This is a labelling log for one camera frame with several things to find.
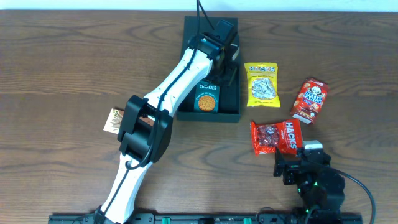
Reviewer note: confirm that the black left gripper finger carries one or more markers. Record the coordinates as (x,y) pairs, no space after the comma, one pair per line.
(218,78)
(233,67)

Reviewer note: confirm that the dark green open box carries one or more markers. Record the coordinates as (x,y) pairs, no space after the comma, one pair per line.
(198,33)

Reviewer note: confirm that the red Hello Panda box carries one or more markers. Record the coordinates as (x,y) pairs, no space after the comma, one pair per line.
(309,101)

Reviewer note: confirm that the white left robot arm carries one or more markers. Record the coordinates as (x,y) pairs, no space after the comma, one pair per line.
(146,126)

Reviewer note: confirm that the red Hacks candy bag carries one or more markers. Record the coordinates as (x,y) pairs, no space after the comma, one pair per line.
(285,136)

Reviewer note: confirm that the yellow Hacks candy bag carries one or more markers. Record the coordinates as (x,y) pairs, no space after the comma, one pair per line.
(262,84)

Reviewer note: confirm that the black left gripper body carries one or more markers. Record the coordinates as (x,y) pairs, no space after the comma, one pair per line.
(224,68)

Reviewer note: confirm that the brown chocolate stick box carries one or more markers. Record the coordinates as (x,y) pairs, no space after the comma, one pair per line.
(113,122)

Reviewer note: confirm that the teal cookie packet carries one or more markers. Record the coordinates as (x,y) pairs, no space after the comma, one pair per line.
(206,97)

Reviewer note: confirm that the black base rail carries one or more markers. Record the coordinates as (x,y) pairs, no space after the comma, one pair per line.
(149,218)

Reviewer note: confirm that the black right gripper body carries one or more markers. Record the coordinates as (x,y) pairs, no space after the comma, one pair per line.
(291,176)

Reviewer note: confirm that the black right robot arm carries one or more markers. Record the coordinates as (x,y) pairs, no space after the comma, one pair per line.
(320,188)

